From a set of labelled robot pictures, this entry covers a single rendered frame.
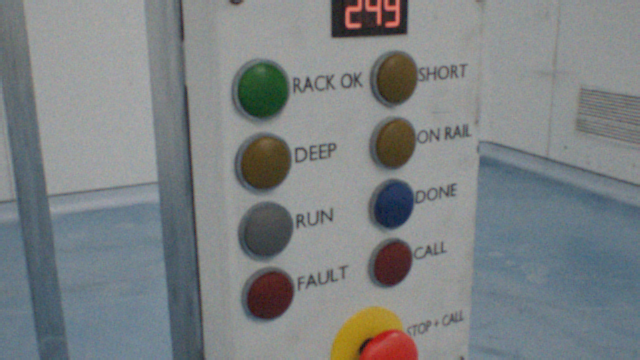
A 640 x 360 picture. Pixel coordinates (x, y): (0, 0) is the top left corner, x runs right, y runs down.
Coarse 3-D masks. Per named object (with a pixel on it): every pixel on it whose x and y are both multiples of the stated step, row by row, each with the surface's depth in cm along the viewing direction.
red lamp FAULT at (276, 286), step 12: (264, 276) 34; (276, 276) 34; (252, 288) 34; (264, 288) 34; (276, 288) 34; (288, 288) 35; (252, 300) 34; (264, 300) 34; (276, 300) 34; (288, 300) 35; (252, 312) 34; (264, 312) 34; (276, 312) 35
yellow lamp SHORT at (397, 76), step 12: (384, 60) 35; (396, 60) 35; (408, 60) 35; (384, 72) 35; (396, 72) 35; (408, 72) 35; (384, 84) 35; (396, 84) 35; (408, 84) 35; (384, 96) 35; (396, 96) 35; (408, 96) 36
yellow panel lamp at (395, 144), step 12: (396, 120) 36; (384, 132) 36; (396, 132) 36; (408, 132) 36; (384, 144) 36; (396, 144) 36; (408, 144) 36; (384, 156) 36; (396, 156) 36; (408, 156) 37
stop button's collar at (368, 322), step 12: (360, 312) 38; (372, 312) 39; (384, 312) 39; (456, 312) 43; (348, 324) 38; (360, 324) 38; (372, 324) 39; (384, 324) 39; (396, 324) 40; (420, 324) 41; (444, 324) 42; (336, 336) 38; (348, 336) 38; (360, 336) 39; (372, 336) 39; (336, 348) 38; (348, 348) 38
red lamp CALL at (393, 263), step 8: (384, 248) 38; (392, 248) 38; (400, 248) 38; (384, 256) 38; (392, 256) 38; (400, 256) 38; (408, 256) 38; (376, 264) 38; (384, 264) 38; (392, 264) 38; (400, 264) 38; (408, 264) 39; (376, 272) 38; (384, 272) 38; (392, 272) 38; (400, 272) 38; (408, 272) 39; (384, 280) 38; (392, 280) 38; (400, 280) 39
